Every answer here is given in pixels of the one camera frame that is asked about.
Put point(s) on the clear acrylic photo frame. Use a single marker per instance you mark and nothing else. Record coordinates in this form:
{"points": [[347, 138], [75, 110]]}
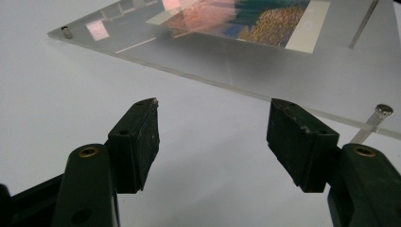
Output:
{"points": [[220, 66]]}

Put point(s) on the landscape painting print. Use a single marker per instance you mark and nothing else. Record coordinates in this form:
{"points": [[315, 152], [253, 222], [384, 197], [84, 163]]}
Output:
{"points": [[268, 25]]}

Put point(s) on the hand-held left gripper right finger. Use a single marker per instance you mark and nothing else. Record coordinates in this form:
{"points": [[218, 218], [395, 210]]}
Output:
{"points": [[299, 148]]}

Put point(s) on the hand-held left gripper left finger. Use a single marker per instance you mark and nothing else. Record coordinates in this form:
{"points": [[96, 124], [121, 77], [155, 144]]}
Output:
{"points": [[135, 148]]}

